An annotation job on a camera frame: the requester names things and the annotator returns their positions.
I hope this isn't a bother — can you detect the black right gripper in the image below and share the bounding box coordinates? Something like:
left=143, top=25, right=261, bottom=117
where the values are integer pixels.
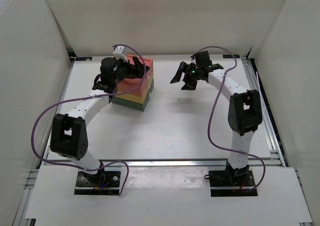
left=170, top=62, right=201, bottom=91

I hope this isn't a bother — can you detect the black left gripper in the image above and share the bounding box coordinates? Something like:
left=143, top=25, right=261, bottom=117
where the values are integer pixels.
left=112, top=57, right=149, bottom=85

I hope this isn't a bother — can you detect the red drawer box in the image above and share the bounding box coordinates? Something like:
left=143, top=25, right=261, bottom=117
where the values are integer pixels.
left=117, top=56, right=154, bottom=96

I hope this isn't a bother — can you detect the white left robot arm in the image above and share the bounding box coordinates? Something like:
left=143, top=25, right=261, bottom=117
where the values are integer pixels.
left=49, top=56, right=150, bottom=186

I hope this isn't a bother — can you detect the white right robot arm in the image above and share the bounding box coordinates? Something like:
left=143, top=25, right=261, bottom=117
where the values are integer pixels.
left=171, top=51, right=263, bottom=186

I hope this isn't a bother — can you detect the yellow drawer box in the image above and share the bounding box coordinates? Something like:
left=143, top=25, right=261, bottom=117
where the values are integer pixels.
left=116, top=71, right=154, bottom=104

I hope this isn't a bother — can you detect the green drawer box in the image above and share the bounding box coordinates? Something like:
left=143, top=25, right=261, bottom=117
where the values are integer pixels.
left=112, top=80, right=154, bottom=111

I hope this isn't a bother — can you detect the black table label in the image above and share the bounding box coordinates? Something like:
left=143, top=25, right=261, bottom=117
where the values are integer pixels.
left=222, top=54, right=240, bottom=59
left=75, top=57, right=92, bottom=61

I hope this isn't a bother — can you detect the left black table label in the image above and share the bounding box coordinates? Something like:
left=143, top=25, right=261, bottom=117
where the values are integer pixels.
left=75, top=57, right=92, bottom=61

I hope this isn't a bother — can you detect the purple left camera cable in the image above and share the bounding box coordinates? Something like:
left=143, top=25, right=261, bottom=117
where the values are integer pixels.
left=30, top=43, right=147, bottom=196

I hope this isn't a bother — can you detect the purple camera cable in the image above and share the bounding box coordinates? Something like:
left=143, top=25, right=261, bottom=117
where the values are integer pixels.
left=191, top=45, right=266, bottom=193
left=30, top=43, right=147, bottom=196

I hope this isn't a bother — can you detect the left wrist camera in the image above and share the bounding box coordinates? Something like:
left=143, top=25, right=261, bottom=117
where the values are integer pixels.
left=112, top=45, right=129, bottom=63

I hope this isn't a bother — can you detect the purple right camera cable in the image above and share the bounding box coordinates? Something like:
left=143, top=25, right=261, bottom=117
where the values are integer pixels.
left=191, top=45, right=266, bottom=193

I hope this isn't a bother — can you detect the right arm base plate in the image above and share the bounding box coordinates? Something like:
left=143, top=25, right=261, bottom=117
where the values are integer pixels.
left=204, top=170, right=258, bottom=197

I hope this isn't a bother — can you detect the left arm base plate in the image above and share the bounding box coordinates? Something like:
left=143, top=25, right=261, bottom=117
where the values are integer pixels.
left=74, top=170, right=121, bottom=196

